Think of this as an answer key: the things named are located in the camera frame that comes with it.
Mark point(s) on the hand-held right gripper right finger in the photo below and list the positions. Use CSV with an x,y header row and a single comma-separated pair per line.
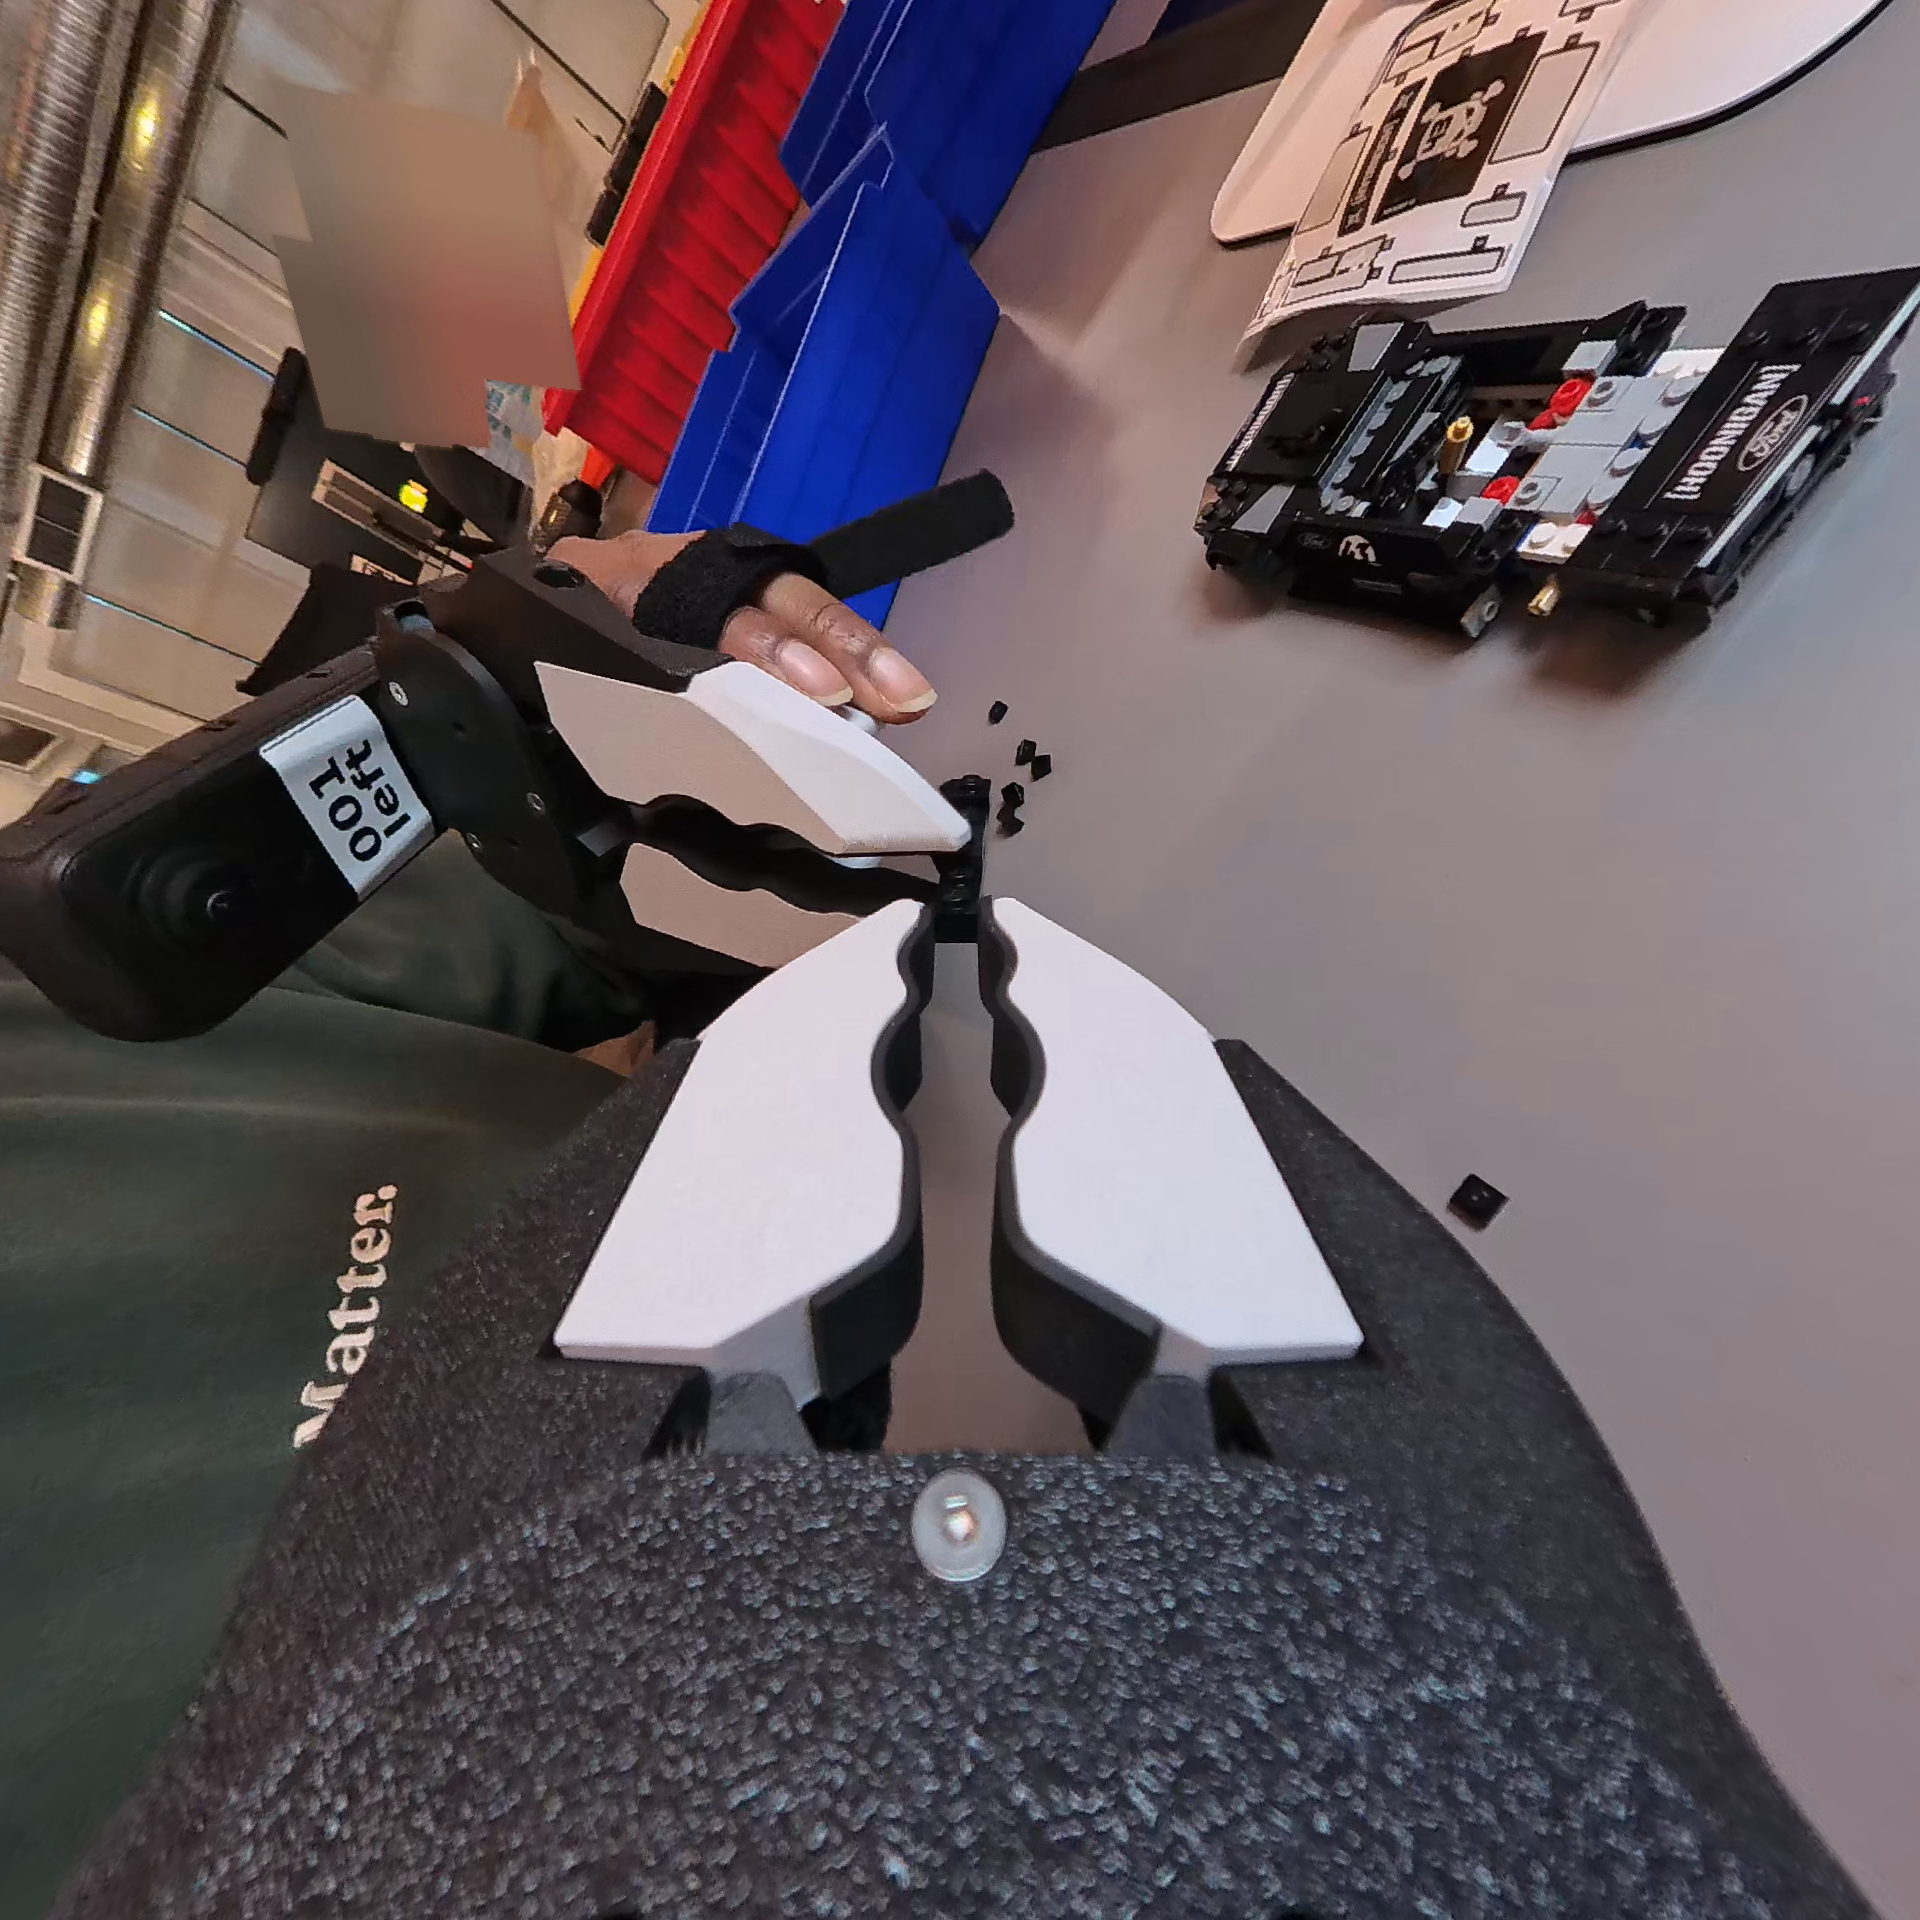
x,y
1186,1187

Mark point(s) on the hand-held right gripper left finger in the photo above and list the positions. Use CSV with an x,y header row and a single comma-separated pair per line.
x,y
736,1187

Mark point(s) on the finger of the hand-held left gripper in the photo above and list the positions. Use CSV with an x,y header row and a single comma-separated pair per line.
x,y
781,757
751,901

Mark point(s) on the black long lego plate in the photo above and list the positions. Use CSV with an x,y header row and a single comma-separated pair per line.
x,y
958,901

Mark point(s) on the cluster of small black tiles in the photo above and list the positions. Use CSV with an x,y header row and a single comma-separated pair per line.
x,y
1011,806

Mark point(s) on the black lego car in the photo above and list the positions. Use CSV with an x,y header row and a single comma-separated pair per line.
x,y
1499,467

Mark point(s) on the sticker sheet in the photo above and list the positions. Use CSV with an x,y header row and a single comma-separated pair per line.
x,y
1441,151

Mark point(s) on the person's left hand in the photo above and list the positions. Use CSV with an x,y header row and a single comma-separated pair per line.
x,y
855,662

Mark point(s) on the dark background equipment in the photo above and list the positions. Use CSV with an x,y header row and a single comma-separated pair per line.
x,y
376,481

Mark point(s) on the red plastic bin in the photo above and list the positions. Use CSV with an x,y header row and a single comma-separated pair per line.
x,y
706,210

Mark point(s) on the white booklet stand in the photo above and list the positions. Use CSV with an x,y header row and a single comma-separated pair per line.
x,y
1773,59

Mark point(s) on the silver ceiling duct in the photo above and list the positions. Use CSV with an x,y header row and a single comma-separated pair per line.
x,y
77,240

